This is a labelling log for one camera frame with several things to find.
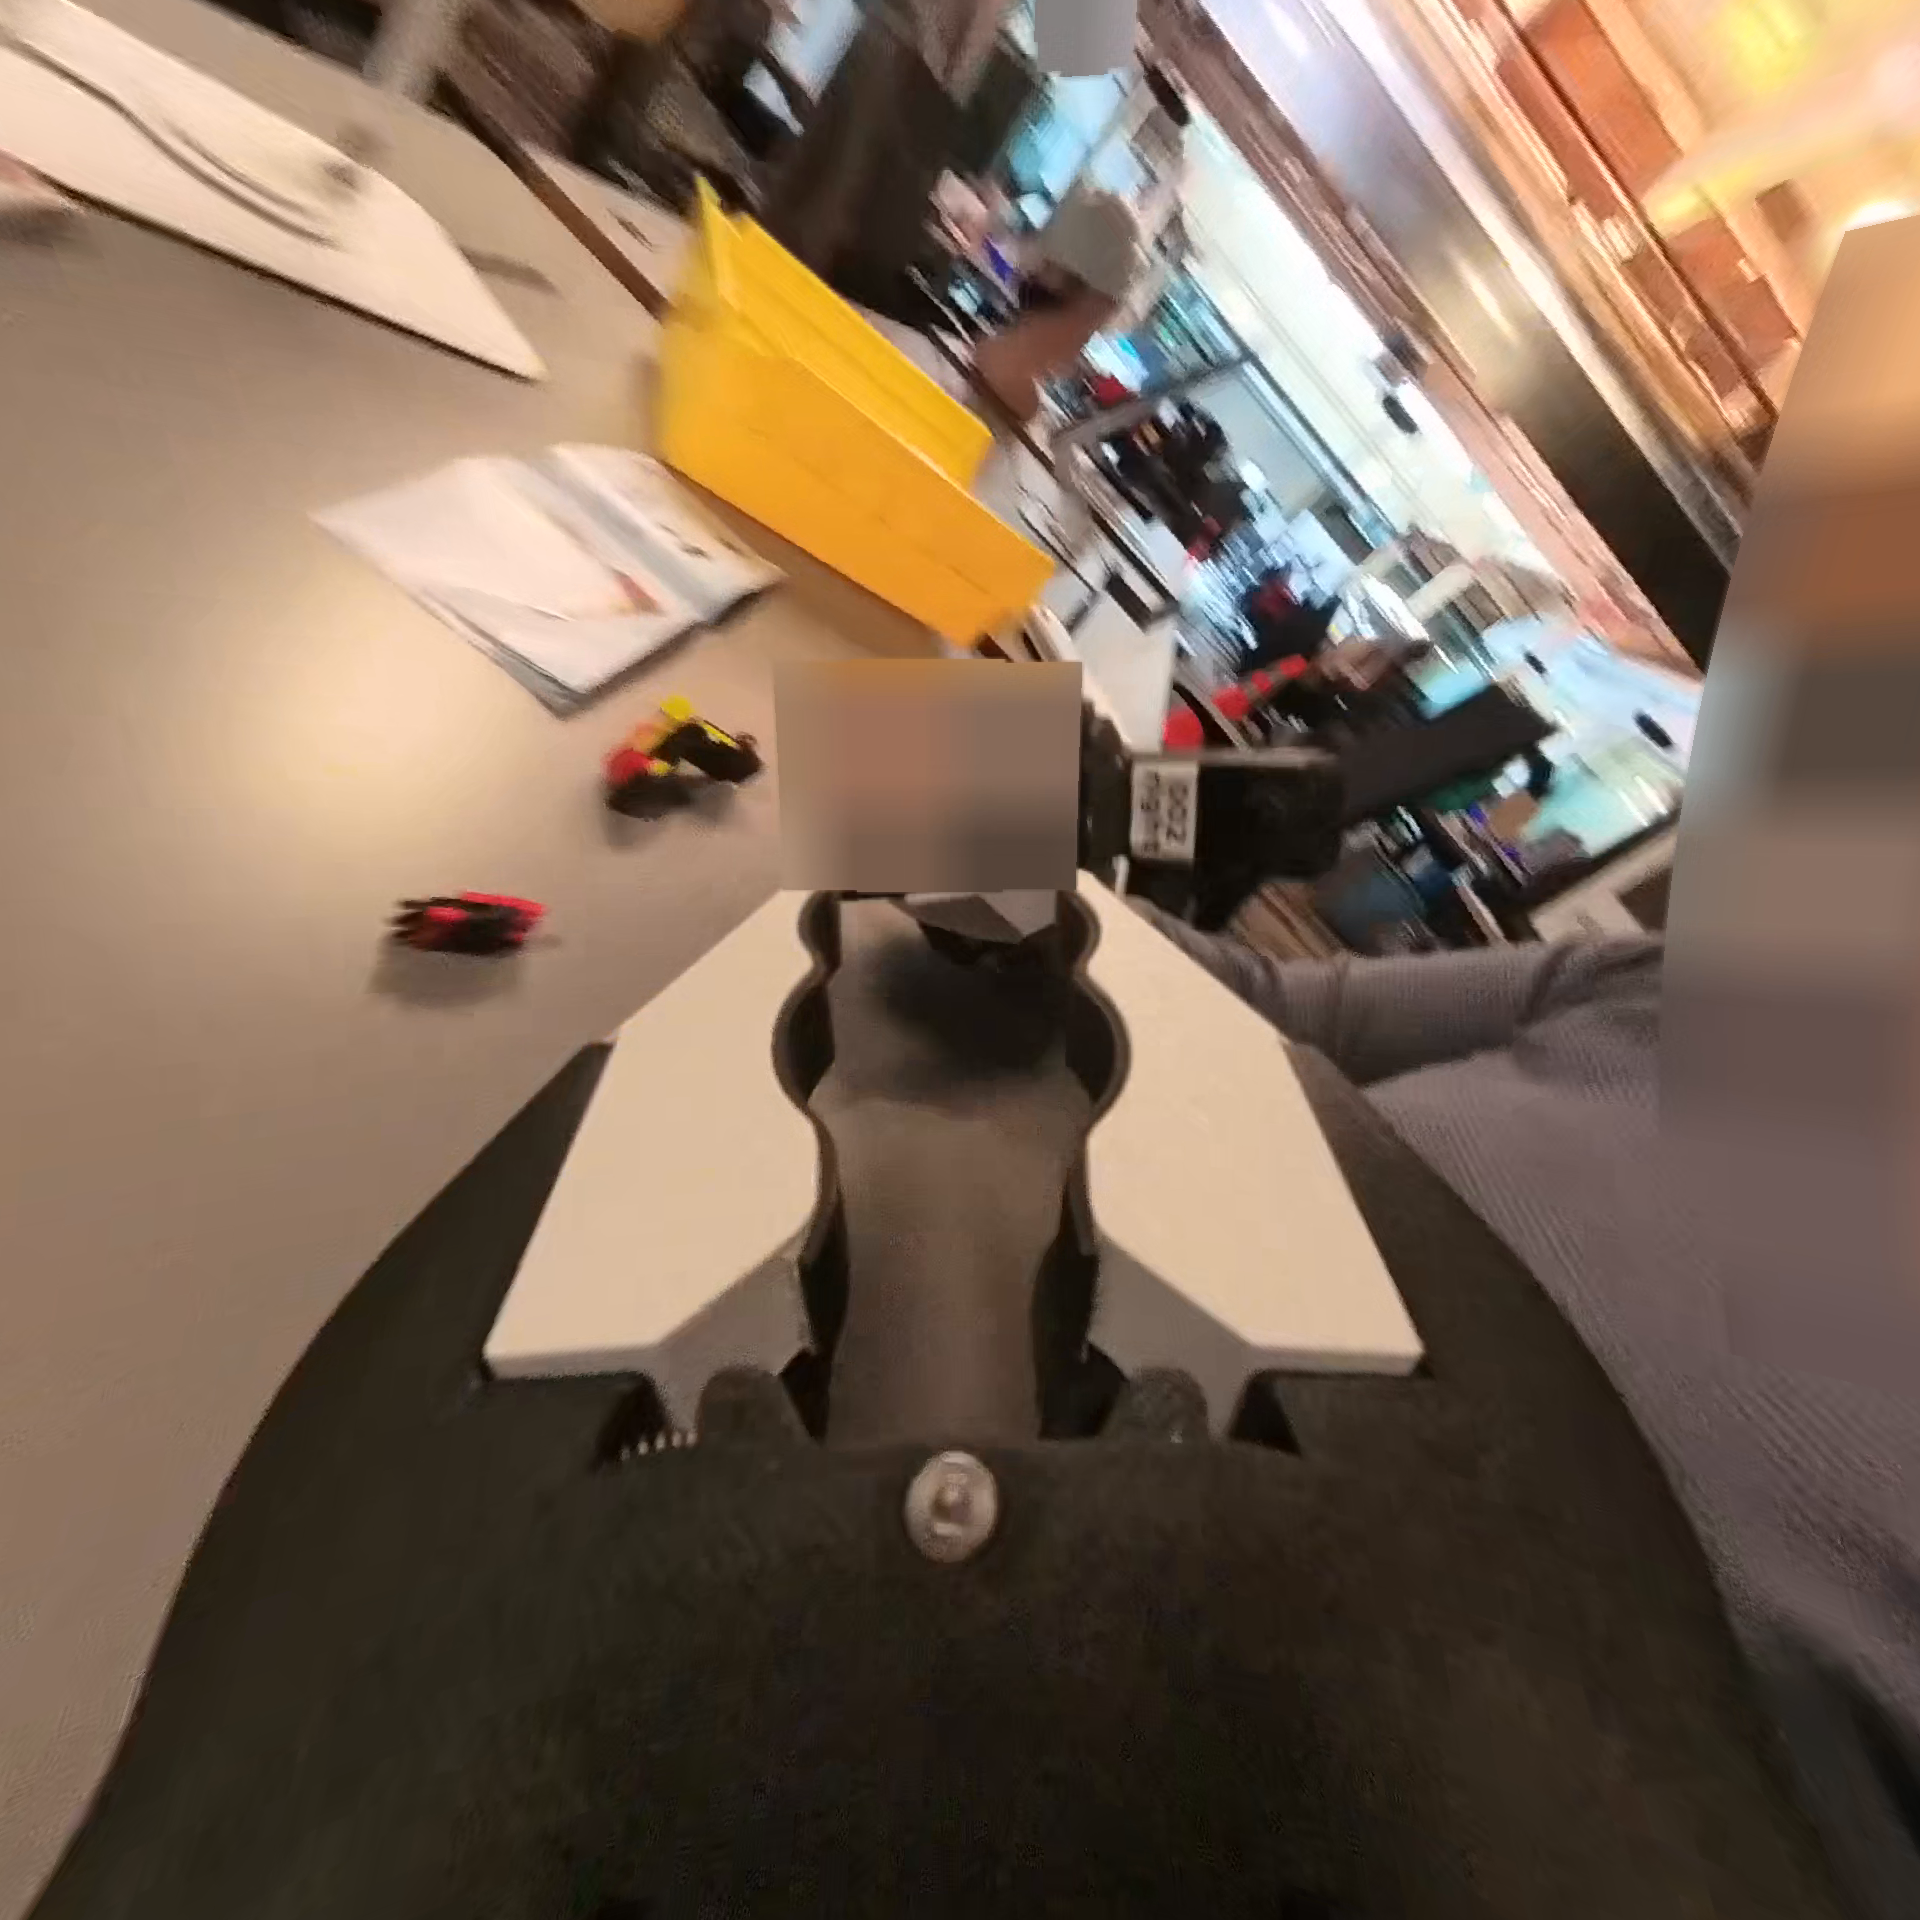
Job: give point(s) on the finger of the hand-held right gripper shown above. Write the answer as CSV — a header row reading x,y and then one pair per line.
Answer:
x,y
984,918

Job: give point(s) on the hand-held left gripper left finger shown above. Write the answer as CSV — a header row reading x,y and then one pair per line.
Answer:
x,y
675,1201

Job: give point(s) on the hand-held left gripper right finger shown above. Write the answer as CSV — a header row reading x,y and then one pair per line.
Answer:
x,y
1228,1201

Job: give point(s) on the red yellow black brick assembly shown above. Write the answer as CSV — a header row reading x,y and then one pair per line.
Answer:
x,y
685,758

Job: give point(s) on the red toy brick piece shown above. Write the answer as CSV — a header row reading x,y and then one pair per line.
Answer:
x,y
465,921

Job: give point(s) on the person's grey sweater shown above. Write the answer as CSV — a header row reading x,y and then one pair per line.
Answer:
x,y
1574,1321

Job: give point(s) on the yellow plastic bin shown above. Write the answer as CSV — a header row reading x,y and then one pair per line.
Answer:
x,y
839,436

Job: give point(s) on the open instruction booklet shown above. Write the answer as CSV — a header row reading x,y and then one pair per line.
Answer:
x,y
555,570

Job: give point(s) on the wooden book stand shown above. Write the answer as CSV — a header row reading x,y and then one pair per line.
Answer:
x,y
302,228

